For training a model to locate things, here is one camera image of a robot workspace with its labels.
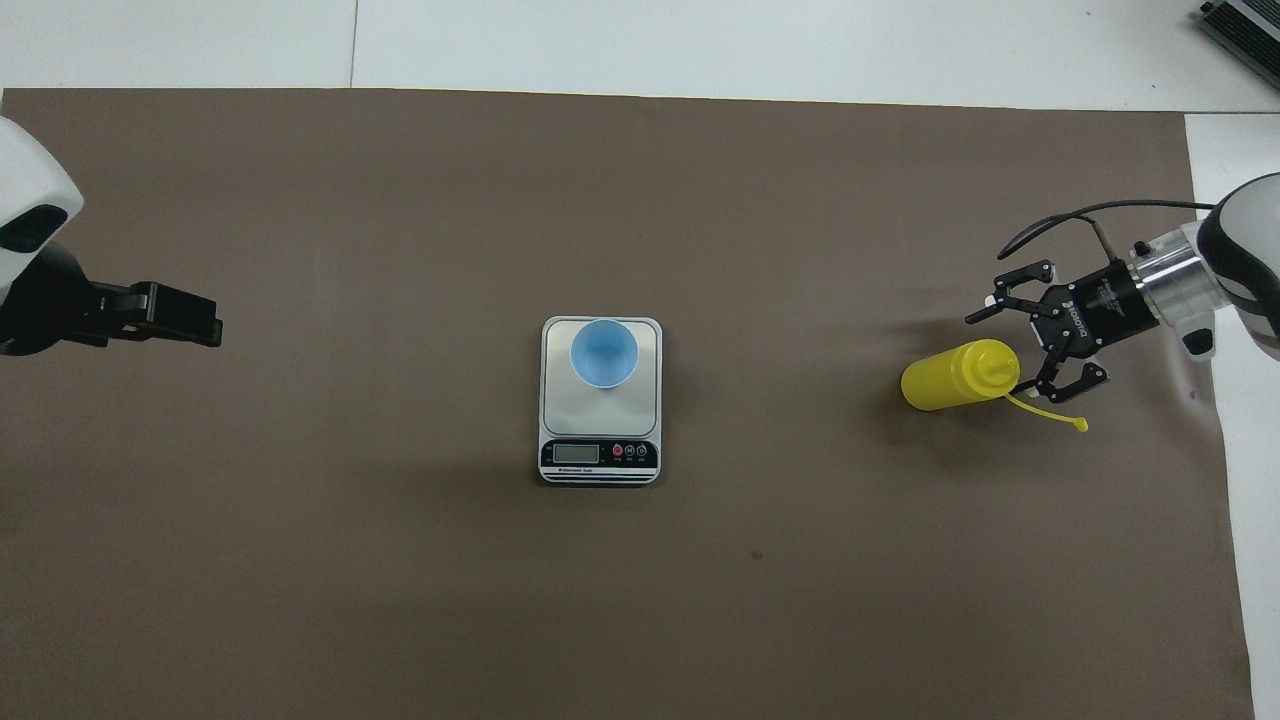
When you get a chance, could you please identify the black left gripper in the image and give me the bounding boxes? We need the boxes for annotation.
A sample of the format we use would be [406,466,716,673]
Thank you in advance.
[0,245,223,359]

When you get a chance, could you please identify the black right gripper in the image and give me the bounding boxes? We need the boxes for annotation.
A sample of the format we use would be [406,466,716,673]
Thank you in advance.
[964,258,1162,405]

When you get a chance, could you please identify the yellow squeeze bottle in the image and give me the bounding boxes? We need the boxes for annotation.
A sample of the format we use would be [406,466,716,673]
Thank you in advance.
[900,338,1090,434]

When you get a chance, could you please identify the light blue plastic cup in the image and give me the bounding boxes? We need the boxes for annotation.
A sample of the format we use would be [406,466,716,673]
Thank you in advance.
[570,318,640,391]

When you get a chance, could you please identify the silver digital kitchen scale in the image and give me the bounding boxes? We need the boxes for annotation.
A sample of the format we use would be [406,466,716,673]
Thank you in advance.
[538,316,664,487]

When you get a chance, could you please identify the grey ribbed metal device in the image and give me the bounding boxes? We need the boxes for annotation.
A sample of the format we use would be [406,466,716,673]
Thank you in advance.
[1197,0,1280,93]

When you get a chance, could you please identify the brown paper table mat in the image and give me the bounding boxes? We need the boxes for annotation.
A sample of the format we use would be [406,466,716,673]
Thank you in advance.
[0,88,1256,720]

